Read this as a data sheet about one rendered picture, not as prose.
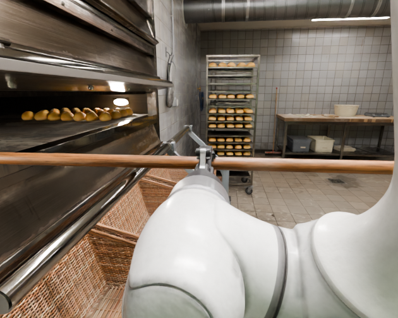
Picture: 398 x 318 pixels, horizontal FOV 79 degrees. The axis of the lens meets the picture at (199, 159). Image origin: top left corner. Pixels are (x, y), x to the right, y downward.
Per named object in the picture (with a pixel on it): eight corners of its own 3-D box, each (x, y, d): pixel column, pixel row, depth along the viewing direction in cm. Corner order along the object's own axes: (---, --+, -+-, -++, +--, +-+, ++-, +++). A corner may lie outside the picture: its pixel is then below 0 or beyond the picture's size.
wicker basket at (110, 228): (91, 279, 104) (83, 221, 96) (137, 215, 158) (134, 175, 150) (205, 288, 99) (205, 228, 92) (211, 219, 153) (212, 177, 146)
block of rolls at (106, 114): (18, 120, 155) (16, 111, 154) (66, 113, 201) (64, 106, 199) (108, 121, 149) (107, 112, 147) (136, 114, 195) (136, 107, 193)
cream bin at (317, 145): (314, 152, 470) (316, 139, 463) (305, 146, 517) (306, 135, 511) (333, 152, 467) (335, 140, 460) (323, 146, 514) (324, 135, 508)
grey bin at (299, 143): (291, 151, 474) (292, 139, 468) (285, 146, 522) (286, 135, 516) (310, 152, 471) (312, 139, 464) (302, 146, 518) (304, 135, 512)
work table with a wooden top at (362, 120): (280, 164, 468) (285, 117, 445) (273, 154, 545) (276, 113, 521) (403, 168, 445) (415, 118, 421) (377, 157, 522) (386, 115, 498)
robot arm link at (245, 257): (146, 243, 32) (241, 273, 32) (81, 373, 17) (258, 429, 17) (166, 170, 29) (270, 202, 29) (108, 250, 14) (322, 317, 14)
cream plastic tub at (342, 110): (338, 117, 459) (339, 105, 454) (328, 115, 500) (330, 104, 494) (361, 117, 455) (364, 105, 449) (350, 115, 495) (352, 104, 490)
